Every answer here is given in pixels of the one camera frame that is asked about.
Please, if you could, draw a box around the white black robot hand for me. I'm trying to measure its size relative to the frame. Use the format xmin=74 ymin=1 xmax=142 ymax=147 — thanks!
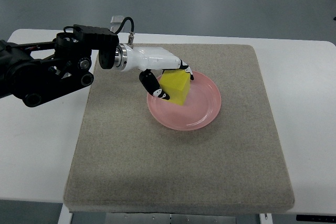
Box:
xmin=112 ymin=44 xmax=194 ymax=100

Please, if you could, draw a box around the yellow foam block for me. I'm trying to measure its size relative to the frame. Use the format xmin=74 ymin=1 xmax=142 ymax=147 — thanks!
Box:
xmin=159 ymin=70 xmax=191 ymax=105

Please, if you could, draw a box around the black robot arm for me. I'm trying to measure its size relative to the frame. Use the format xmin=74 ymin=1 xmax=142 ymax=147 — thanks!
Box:
xmin=1 ymin=25 xmax=119 ymax=108

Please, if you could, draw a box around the pink plate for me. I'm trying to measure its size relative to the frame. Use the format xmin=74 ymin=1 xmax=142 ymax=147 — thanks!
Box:
xmin=147 ymin=71 xmax=222 ymax=131

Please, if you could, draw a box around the silver floor outlet box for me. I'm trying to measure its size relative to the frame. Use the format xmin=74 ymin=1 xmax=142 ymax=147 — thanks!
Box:
xmin=110 ymin=15 xmax=125 ymax=24

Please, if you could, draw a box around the beige felt mat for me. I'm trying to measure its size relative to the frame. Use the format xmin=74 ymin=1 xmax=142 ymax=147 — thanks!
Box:
xmin=64 ymin=44 xmax=295 ymax=215

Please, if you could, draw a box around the metal table frame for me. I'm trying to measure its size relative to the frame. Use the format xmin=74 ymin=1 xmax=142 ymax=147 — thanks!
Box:
xmin=57 ymin=204 xmax=274 ymax=224

